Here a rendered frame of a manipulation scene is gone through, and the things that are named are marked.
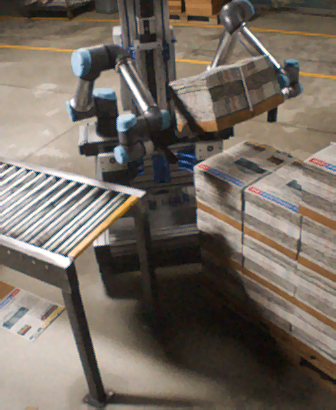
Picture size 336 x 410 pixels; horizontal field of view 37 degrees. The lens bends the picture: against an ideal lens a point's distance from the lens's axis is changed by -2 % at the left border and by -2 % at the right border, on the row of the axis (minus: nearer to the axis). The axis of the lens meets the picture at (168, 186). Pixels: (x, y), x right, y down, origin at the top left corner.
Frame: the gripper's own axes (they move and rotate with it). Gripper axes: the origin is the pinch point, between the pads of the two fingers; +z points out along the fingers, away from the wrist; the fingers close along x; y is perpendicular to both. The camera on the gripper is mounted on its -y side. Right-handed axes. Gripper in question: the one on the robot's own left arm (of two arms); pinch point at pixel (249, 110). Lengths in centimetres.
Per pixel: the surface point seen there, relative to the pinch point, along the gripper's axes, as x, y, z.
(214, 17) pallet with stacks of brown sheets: -449, 83, -362
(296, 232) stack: 45, -43, 30
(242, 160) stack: 6.6, -18.8, 16.7
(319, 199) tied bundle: 60, -28, 30
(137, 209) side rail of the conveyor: -8, -23, 66
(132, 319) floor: -46, -87, 71
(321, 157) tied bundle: 60, -15, 24
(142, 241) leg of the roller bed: -14, -39, 66
